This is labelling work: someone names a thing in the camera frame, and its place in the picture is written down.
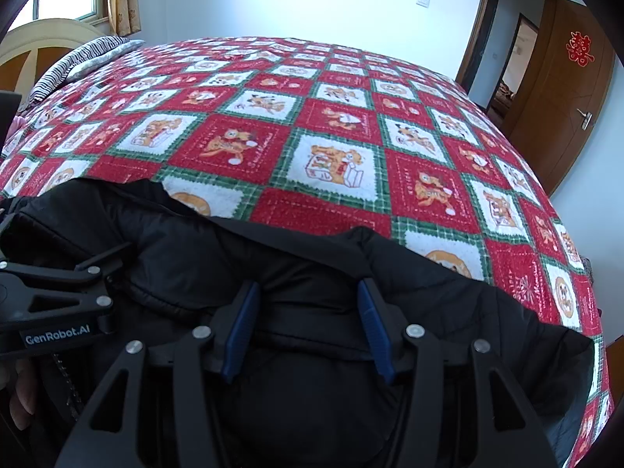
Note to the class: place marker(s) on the red checkered printed bedspread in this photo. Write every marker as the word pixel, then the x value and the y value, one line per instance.
pixel 341 107

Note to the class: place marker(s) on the brown door frame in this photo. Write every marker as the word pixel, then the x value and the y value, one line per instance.
pixel 548 9

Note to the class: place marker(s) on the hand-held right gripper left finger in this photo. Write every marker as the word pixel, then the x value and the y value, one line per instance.
pixel 239 336

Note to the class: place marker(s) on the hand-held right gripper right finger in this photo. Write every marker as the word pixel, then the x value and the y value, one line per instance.
pixel 378 336

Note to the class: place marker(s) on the black puffer jacket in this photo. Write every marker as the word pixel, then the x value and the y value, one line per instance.
pixel 195 253

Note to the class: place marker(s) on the person's left hand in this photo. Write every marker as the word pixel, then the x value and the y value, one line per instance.
pixel 24 390

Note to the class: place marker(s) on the grey patterned pillow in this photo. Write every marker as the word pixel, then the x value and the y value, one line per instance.
pixel 114 53

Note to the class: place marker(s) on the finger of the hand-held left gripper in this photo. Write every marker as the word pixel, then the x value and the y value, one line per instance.
pixel 63 280

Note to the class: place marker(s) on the striped pillow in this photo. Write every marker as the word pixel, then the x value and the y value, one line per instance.
pixel 73 66

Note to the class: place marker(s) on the cream and wood headboard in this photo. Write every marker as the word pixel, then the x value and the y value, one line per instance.
pixel 44 39

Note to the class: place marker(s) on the red paper door decoration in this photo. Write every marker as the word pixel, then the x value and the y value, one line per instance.
pixel 580 48

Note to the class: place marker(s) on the brown wooden door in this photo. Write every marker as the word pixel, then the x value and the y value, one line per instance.
pixel 551 107

